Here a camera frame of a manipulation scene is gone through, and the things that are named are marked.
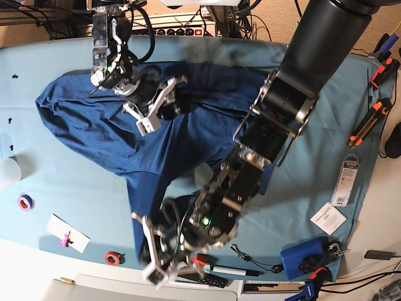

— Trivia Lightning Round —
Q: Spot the translucent white plastic cup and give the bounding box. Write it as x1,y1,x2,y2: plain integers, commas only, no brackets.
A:
0,157,21,193

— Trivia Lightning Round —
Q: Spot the red cube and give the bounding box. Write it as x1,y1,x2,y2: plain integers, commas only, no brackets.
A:
192,253,207,267

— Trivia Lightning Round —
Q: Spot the metal carabiner clip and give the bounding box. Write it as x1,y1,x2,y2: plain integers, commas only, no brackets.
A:
327,241,348,257

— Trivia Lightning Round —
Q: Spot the brass small pin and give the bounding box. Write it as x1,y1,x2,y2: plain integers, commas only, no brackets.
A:
60,277,75,285

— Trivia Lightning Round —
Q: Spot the black lanyard with clip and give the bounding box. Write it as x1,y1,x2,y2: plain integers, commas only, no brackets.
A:
230,245,284,275

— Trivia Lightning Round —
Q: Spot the white leaflet card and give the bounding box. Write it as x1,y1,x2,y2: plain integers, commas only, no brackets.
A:
310,203,346,235

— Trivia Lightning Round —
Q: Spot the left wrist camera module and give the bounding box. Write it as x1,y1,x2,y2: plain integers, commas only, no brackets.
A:
142,264,169,290

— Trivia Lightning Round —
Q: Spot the white paper card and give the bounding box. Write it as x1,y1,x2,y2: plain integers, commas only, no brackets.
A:
47,214,90,254

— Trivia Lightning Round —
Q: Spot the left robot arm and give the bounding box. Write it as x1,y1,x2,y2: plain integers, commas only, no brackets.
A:
132,1,383,287

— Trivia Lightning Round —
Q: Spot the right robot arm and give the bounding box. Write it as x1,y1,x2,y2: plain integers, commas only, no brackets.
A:
87,1,191,133

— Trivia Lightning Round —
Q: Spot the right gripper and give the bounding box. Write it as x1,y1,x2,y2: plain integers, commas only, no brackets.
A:
123,76,195,124

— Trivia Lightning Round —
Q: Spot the orange black clamp upper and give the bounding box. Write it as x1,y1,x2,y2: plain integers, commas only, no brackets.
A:
370,57,400,90

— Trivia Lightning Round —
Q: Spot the purple tape roll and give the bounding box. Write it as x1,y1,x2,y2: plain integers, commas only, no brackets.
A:
18,194,33,211

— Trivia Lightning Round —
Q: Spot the black small device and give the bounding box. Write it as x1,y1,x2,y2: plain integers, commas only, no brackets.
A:
364,250,394,260

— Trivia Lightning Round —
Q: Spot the black computer mouse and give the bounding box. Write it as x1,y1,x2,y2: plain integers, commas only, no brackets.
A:
385,122,401,159

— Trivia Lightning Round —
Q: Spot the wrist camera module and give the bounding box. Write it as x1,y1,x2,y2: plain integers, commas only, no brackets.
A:
142,264,169,290
136,115,161,137

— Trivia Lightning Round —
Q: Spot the white power strip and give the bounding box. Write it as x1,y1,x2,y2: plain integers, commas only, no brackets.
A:
148,6,219,37

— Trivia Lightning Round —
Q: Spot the light blue table cloth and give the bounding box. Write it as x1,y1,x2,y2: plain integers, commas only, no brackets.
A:
1,38,378,269

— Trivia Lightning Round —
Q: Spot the red tape roll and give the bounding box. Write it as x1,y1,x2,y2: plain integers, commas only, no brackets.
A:
105,251,125,266

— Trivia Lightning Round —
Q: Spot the blue box with knob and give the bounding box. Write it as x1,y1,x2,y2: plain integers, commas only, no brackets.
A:
280,236,328,280

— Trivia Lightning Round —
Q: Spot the blue orange clamp lower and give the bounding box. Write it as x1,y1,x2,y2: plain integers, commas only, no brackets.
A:
285,267,331,301

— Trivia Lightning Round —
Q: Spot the orange black utility knife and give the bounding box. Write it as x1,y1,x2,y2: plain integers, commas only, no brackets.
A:
347,98,392,148

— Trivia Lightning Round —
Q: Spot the white black marker pen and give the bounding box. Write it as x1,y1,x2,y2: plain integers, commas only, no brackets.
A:
204,265,261,277

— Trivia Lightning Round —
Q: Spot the blue spring clamp upper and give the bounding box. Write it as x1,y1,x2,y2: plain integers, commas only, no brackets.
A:
368,33,398,60

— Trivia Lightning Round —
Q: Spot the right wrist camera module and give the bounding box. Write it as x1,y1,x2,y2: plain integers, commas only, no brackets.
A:
136,115,161,137

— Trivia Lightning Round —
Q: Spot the packaged blade box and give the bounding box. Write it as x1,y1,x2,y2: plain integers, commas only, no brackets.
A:
330,154,360,207

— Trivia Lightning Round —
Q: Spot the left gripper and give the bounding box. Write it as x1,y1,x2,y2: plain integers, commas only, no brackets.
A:
132,200,205,282

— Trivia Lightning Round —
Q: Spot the pink small clip toy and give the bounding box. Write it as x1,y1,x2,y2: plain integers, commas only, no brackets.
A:
60,231,73,248

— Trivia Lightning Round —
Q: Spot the black remote control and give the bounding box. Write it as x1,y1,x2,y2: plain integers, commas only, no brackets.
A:
178,273,229,288

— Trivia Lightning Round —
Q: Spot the blue t-shirt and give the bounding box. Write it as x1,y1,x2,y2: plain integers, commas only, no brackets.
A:
34,61,273,261

